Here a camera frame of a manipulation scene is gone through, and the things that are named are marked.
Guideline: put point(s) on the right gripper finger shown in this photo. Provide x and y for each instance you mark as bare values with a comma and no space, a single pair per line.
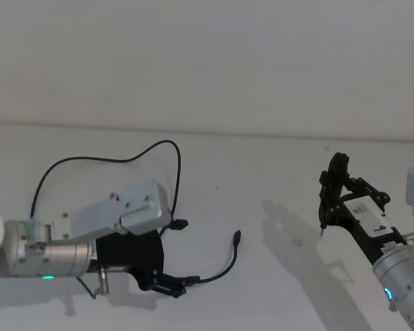
372,193
334,186

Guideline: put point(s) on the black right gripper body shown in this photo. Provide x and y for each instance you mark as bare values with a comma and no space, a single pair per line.
362,227

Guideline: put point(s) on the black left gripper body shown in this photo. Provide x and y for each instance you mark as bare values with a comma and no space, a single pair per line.
134,251

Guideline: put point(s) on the white table cloth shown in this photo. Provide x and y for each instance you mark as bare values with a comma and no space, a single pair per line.
227,303

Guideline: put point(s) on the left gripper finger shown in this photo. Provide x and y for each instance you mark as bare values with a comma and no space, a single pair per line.
178,224
169,284

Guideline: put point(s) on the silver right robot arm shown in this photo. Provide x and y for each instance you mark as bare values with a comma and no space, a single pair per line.
400,282

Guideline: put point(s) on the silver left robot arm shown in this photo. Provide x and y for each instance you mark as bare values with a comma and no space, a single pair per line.
62,257

